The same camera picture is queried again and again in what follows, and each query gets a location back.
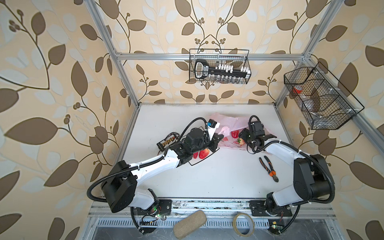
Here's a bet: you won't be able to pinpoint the pink plastic bag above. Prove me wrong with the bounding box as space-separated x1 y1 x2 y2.
210 113 277 152

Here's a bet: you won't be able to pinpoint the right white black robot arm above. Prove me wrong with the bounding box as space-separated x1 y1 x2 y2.
239 115 336 211

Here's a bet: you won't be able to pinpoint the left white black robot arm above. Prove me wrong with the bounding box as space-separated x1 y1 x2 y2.
87 118 224 215

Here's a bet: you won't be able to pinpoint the red fake fruits in bag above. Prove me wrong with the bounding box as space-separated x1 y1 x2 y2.
231 130 245 146

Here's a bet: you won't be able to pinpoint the white square plate black rim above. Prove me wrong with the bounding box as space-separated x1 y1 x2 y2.
188 148 220 166

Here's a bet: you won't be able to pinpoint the orange black pliers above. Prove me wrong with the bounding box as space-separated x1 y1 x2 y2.
259 156 279 183

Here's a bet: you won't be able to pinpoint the black socket set tool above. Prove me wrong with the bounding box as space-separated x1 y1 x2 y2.
192 59 251 80

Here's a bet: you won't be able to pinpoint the beige oval sponge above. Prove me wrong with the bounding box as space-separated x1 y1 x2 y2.
173 210 207 240

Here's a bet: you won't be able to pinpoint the clear tape roll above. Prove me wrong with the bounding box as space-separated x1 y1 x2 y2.
232 213 255 237

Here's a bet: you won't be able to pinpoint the black connector board with wires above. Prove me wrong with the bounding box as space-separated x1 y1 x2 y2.
157 132 180 152

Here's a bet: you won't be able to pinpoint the black wire basket back wall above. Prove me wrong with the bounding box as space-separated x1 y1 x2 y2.
189 48 252 85

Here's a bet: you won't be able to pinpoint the black wire basket wall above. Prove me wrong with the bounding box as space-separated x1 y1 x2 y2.
284 62 365 130
189 48 252 85

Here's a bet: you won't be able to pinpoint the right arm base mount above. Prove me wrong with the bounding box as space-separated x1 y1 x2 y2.
249 200 293 217

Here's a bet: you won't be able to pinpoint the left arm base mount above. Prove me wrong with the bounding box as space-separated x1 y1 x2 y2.
133 199 172 217

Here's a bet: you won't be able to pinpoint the black wire basket right wall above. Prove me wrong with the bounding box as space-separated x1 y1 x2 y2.
284 62 365 130

